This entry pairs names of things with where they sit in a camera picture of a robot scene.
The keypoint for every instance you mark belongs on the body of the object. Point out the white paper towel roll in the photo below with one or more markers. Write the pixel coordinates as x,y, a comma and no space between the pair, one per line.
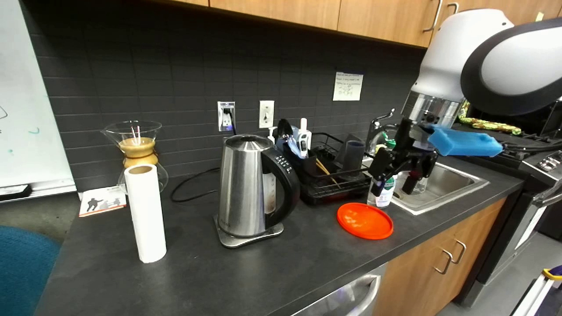
146,213

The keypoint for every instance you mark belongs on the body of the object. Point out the green yellow patterned item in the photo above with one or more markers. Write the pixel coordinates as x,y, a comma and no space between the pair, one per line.
489,123

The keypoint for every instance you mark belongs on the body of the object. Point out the glass pour-over coffee maker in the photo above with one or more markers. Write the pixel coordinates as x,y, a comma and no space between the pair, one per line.
138,144

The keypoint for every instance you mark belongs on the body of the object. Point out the orange round plate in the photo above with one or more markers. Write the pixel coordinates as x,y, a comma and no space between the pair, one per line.
364,220

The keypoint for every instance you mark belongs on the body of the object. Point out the dark cup in rack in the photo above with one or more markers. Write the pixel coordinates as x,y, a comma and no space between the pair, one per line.
352,153

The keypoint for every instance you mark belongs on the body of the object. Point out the clear dish soap bottle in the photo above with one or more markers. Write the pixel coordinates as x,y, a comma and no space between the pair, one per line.
383,194

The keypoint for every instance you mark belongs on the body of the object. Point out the chrome sink faucet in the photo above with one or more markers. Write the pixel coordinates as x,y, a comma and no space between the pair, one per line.
382,132

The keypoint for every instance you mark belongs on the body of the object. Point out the blue wrist camera box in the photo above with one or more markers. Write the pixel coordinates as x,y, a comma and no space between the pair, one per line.
466,143

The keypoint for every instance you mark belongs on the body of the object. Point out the blue chair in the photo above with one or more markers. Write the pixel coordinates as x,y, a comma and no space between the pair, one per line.
23,269

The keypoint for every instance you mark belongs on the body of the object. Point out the wooden wall cabinets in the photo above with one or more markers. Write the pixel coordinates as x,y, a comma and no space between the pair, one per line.
352,14

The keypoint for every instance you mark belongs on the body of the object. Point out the stainless steel sink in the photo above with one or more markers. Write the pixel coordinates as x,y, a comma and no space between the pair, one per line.
441,185

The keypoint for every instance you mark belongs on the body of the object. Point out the white bottle in rack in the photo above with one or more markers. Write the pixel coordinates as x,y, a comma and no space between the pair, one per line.
304,137

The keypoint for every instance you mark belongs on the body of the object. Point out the yellow and blue tool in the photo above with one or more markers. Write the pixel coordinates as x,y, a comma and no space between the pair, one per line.
552,273

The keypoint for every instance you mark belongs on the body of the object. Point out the wooden base cabinet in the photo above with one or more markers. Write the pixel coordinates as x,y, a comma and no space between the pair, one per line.
441,264

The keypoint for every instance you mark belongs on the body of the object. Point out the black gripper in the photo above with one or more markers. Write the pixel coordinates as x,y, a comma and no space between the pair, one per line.
415,150

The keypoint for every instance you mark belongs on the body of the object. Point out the printed paper card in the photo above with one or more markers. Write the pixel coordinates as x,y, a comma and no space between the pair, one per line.
102,201

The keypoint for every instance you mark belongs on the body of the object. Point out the white wall outlet with plug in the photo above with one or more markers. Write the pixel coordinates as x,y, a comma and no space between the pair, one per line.
225,116

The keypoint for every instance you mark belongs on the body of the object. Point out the blue cloth in rack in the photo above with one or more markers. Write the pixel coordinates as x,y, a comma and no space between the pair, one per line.
290,144

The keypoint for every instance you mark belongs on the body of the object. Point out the stainless steel electric kettle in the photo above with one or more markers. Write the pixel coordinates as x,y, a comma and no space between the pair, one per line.
253,185

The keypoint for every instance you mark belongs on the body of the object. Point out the white whiteboard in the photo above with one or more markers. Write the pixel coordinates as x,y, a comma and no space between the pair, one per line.
29,99

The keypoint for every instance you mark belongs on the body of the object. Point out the steel kettle base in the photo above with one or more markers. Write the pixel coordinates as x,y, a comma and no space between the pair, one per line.
248,237

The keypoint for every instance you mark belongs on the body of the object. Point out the stainless steel dishwasher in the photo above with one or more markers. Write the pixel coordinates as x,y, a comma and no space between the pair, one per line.
345,299

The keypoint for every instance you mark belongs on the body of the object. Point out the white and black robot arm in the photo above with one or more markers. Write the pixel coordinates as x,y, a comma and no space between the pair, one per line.
468,53

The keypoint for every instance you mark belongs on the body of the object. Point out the wooden utensil in rack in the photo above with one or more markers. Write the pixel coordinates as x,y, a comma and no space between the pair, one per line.
327,171

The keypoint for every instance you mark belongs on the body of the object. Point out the black kitchen stove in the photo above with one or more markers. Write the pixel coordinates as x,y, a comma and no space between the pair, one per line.
527,169

